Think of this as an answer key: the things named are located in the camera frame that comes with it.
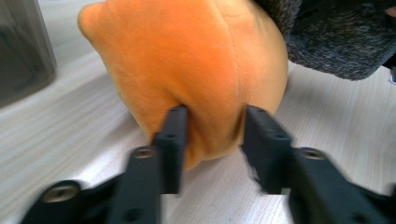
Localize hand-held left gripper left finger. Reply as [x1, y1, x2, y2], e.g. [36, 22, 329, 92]
[152, 105, 191, 195]

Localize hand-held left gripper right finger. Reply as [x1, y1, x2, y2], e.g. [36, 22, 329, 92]
[241, 105, 295, 195]

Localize orange plush toy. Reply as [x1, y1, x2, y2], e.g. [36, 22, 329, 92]
[78, 0, 289, 172]

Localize grey fluffy cloth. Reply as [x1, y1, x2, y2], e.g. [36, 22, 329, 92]
[253, 0, 396, 81]

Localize storage box with white lid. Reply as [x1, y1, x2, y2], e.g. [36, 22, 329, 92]
[0, 0, 58, 109]

